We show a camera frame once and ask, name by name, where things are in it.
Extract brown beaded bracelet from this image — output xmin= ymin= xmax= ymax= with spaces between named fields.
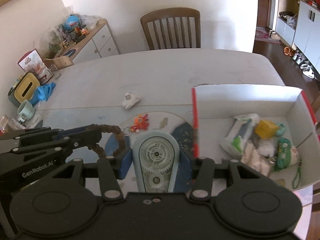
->
xmin=86 ymin=123 xmax=128 ymax=158

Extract white plush keychain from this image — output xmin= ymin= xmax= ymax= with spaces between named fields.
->
xmin=122 ymin=92 xmax=141 ymax=109

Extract red fish plush keychain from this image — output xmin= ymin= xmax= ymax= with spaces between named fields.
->
xmin=130 ymin=114 xmax=149 ymax=133

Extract silver foil snack packet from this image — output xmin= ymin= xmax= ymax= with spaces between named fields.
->
xmin=241 ymin=139 xmax=276 ymax=177

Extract white plastic tissue pack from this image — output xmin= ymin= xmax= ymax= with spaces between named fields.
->
xmin=220 ymin=113 xmax=260 ymax=159

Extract yellow small box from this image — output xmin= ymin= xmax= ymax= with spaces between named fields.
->
xmin=254 ymin=120 xmax=278 ymax=139

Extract red and white cardboard box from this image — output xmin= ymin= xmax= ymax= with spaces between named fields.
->
xmin=191 ymin=85 xmax=320 ymax=190

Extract green tassel pouch ornament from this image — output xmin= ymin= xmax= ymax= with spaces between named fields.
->
xmin=273 ymin=137 xmax=302 ymax=189

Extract light green mug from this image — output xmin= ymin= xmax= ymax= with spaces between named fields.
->
xmin=17 ymin=100 xmax=35 ymax=122

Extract blue rubber glove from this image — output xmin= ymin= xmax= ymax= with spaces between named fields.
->
xmin=29 ymin=82 xmax=56 ymax=106

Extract clear drinking glass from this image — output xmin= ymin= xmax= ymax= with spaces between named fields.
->
xmin=48 ymin=64 xmax=61 ymax=80

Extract yellow tissue box holder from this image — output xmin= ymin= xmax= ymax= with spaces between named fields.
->
xmin=8 ymin=72 xmax=40 ymax=108

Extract small wooden box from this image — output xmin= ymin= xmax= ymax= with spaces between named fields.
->
xmin=43 ymin=56 xmax=73 ymax=70

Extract red and white snack bag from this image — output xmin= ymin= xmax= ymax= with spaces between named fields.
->
xmin=18 ymin=49 xmax=53 ymax=85

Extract white wooden sideboard cabinet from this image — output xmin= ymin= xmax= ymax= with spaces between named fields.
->
xmin=55 ymin=18 xmax=120 ymax=65

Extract blue globe toy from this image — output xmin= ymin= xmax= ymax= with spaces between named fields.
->
xmin=63 ymin=14 xmax=81 ymax=31

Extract brown wooden dining chair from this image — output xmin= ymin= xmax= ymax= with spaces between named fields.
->
xmin=140 ymin=8 xmax=201 ymax=50

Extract brown entrance door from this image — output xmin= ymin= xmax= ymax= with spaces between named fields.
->
xmin=257 ymin=0 xmax=271 ymax=28

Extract white wall storage unit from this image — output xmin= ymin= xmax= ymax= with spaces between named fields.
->
xmin=276 ymin=0 xmax=319 ymax=75

